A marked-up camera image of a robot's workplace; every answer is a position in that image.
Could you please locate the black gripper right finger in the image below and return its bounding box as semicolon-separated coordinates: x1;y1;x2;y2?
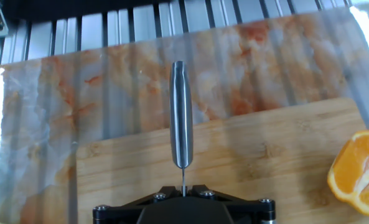
190;184;277;224

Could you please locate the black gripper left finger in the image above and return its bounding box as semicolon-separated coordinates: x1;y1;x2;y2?
93;185;182;224

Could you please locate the cut orange piece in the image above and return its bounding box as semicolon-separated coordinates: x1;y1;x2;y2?
327;129;369;218

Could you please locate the steel cleaver knife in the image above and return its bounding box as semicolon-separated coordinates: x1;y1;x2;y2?
169;60;194;197

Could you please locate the bamboo cutting board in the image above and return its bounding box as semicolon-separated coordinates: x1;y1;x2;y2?
75;96;369;224

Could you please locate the marble pattern plastic mat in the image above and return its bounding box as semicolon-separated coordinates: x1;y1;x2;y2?
0;2;369;224

